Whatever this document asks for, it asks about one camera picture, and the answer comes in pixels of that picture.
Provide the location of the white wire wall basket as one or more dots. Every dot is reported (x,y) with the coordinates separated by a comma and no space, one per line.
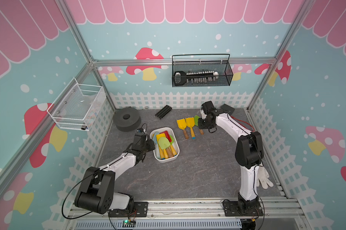
(78,106)

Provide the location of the light green shovel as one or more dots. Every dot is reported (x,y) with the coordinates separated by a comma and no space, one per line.
(164,144)

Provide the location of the black flat box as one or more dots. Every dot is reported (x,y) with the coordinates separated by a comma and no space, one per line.
(227,109)

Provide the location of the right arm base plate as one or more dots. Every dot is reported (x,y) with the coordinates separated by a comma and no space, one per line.
(232,209)

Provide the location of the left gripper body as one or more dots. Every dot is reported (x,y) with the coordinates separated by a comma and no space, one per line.
(148,147)

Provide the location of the black socket bit holder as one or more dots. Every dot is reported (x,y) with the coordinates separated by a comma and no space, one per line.
(181,78)

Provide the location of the red shovel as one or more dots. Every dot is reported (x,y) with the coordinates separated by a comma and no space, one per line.
(168,136)

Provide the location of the yellow shovel in box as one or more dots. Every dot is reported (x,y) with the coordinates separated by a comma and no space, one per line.
(158,136)

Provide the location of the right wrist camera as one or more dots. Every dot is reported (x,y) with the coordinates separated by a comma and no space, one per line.
(206,109)

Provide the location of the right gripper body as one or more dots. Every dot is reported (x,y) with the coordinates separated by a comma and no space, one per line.
(203,124)

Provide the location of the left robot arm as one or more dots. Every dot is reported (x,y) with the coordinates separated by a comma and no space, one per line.
(96,191)

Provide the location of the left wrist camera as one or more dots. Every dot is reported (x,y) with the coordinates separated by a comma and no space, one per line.
(141,136)

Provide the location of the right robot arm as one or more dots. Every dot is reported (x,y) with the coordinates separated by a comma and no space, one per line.
(248,152)

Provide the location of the black mesh wall basket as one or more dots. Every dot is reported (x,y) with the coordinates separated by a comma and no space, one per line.
(201,70)

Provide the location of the black ribbed bar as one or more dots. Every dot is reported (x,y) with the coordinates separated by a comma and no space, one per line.
(163,112)

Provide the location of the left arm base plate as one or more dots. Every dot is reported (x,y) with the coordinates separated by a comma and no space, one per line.
(138,209)

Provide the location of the dark grey foam roll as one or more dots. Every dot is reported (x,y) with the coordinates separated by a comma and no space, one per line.
(127,119)

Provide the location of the yellow shovel wooden handle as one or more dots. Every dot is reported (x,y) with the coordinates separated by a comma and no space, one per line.
(182,125)

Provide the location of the white work glove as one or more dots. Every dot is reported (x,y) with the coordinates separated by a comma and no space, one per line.
(263,178)

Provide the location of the small green circuit board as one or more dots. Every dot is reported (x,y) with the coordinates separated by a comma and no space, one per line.
(129,224)

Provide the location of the grey slotted cable duct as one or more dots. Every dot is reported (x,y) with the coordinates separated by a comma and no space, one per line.
(161,224)

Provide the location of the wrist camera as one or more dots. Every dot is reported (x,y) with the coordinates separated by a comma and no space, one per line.
(206,109)
(141,136)

